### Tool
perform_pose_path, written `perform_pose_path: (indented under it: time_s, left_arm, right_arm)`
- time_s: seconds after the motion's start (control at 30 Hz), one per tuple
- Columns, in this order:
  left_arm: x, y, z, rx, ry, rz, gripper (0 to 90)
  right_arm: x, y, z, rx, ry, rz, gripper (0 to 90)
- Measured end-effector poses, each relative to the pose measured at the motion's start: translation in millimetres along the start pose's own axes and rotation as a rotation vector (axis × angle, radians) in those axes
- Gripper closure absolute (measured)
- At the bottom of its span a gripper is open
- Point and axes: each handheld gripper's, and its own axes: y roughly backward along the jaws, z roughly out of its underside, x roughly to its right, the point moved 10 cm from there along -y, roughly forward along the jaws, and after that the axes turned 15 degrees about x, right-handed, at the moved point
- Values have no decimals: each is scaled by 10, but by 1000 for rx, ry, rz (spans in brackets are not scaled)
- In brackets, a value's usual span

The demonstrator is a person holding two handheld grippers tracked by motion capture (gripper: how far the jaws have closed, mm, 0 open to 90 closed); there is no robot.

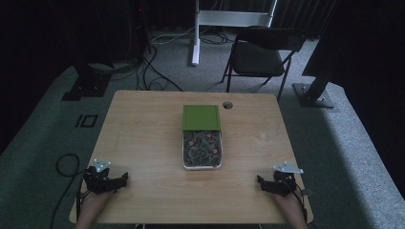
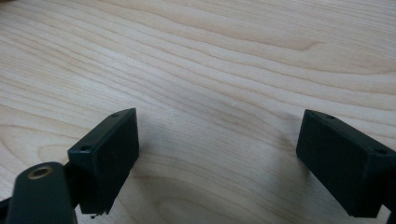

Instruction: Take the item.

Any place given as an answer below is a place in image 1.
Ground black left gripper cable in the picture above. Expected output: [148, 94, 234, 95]
[49, 153, 94, 229]

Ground black floor cables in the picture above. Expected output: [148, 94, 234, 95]
[109, 41, 184, 94]

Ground green box lid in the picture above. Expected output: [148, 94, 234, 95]
[181, 104, 222, 133]

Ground white floor cable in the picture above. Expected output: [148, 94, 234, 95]
[150, 26, 196, 45]

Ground white desk frame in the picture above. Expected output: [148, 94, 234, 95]
[191, 0, 279, 67]

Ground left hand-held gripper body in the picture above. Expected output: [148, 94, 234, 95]
[82, 158, 115, 196]

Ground black stand with bolted base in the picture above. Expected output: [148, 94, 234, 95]
[291, 0, 338, 110]

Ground clear box of small parts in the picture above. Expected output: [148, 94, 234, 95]
[181, 129, 224, 171]

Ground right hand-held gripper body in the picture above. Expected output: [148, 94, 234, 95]
[268, 161, 305, 198]

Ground person's left hand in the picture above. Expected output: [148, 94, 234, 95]
[79, 190, 117, 220]

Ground black folding chair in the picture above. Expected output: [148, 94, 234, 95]
[221, 26, 306, 102]

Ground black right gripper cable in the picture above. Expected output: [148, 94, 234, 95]
[292, 181, 309, 224]

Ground black stand with square base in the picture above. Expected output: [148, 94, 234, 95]
[61, 0, 113, 102]

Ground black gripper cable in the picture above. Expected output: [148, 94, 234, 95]
[292, 181, 309, 224]
[49, 153, 94, 229]

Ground person's right hand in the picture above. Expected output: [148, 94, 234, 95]
[272, 190, 304, 219]

